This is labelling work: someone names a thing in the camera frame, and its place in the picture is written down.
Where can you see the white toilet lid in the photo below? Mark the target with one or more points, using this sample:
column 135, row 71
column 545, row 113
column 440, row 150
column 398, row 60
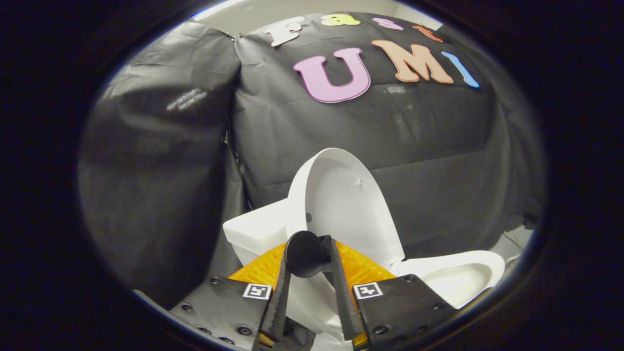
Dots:
column 341, row 204

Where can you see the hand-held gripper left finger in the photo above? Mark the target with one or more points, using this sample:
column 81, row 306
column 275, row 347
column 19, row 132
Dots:
column 275, row 312

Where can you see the black round lid knob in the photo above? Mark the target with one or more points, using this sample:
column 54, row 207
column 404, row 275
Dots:
column 304, row 253

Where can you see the white toilet tank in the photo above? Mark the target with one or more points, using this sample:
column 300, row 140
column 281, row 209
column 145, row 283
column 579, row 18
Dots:
column 253, row 229

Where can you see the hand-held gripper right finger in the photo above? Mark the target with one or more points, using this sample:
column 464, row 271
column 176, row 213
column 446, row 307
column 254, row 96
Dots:
column 346, row 307

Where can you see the black backdrop cloth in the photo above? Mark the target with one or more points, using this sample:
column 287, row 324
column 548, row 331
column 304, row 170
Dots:
column 414, row 146

